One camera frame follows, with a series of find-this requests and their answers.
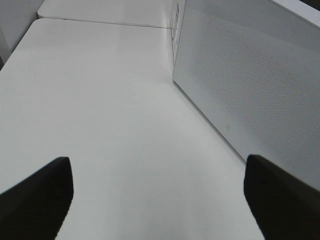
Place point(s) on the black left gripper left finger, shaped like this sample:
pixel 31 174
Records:
pixel 36 207

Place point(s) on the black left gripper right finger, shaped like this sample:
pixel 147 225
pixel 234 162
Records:
pixel 284 207

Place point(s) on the white microwave door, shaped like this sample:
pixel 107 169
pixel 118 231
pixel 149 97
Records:
pixel 253 69

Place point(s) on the white microwave oven body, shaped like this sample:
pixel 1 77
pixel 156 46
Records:
pixel 176 21

